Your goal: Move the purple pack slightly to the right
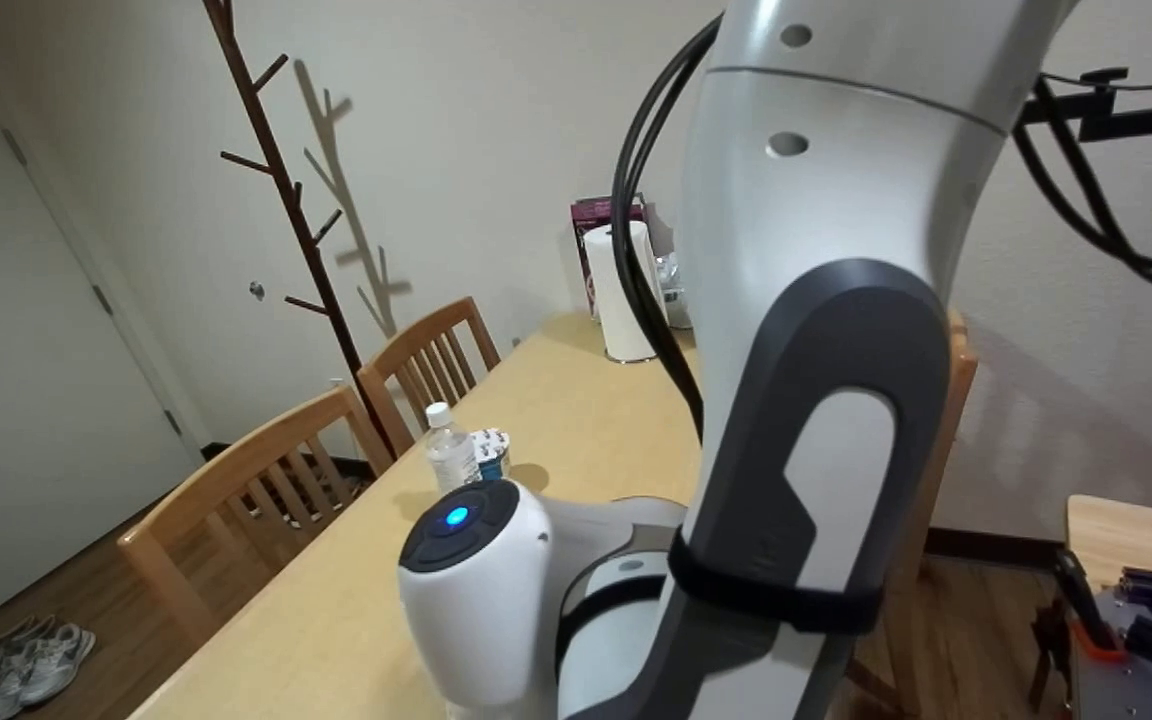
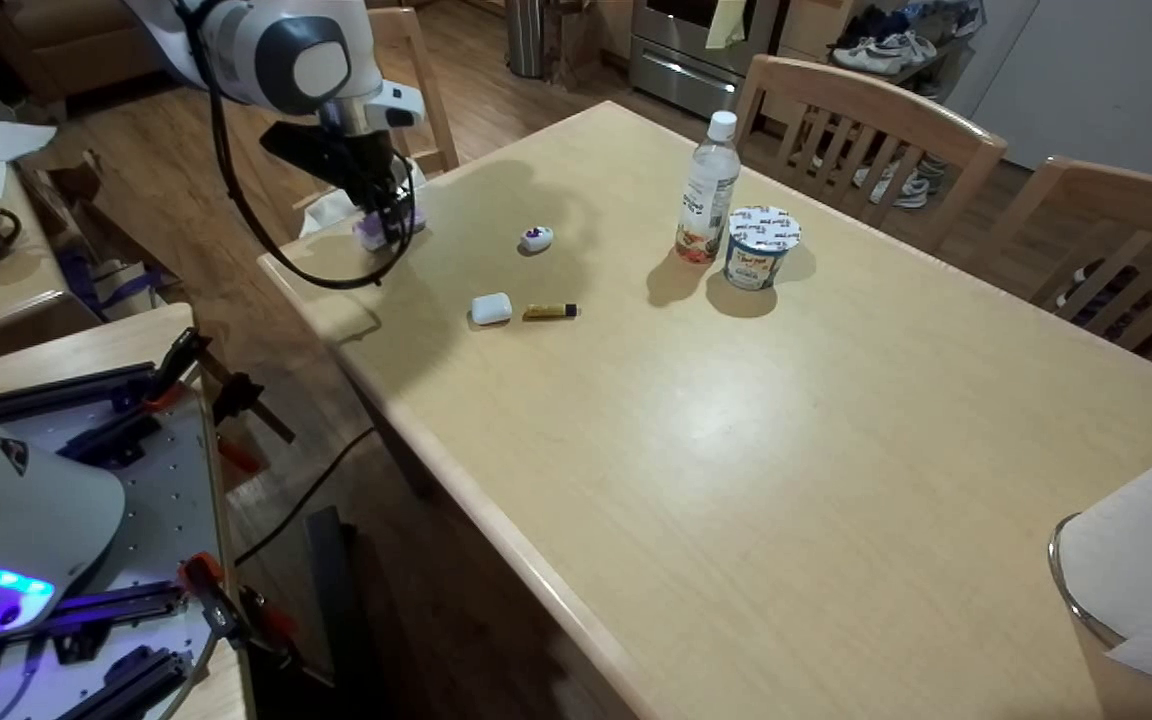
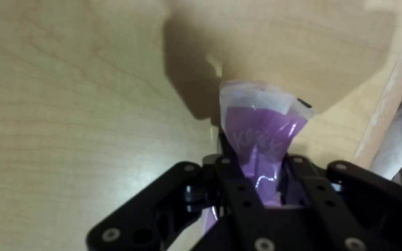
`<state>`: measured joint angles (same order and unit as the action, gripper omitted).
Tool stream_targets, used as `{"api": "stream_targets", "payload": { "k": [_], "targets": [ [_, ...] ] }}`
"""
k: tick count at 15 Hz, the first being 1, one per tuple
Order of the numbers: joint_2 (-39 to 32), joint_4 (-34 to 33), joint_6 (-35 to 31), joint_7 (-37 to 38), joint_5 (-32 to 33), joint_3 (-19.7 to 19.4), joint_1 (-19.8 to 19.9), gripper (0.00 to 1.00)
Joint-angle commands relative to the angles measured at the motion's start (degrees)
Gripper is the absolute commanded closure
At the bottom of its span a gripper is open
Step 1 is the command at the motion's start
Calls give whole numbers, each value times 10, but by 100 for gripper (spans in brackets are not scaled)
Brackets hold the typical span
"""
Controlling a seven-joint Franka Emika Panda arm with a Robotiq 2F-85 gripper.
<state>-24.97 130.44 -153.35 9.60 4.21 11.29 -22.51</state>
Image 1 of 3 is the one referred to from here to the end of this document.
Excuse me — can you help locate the white paper towel roll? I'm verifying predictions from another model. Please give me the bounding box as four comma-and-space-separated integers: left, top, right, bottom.
578, 214, 667, 369

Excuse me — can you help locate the wooden slatted chair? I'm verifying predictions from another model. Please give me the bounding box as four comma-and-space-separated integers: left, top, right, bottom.
912, 306, 983, 579
357, 290, 509, 465
110, 383, 399, 659

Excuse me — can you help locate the purple box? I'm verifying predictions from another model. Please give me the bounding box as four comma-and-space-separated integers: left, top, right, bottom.
564, 191, 659, 319

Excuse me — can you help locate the clear plastic bottle red label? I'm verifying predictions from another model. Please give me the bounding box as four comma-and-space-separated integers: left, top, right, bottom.
420, 396, 481, 495

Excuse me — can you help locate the brown coat rack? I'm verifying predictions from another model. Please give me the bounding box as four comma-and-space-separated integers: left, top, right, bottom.
200, 0, 405, 467

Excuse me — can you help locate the white door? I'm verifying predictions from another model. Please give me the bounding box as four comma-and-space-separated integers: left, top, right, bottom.
0, 25, 213, 630

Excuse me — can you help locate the black orange clamp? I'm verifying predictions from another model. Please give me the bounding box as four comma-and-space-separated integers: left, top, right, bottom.
1022, 538, 1129, 713

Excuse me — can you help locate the wooden side table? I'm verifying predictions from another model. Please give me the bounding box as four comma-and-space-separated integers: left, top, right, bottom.
1061, 487, 1152, 593

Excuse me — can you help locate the white sneaker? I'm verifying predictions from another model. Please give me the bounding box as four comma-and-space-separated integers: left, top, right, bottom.
17, 620, 98, 709
0, 622, 49, 720

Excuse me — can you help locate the black velcro strap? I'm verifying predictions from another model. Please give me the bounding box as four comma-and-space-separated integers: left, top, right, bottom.
665, 524, 895, 639

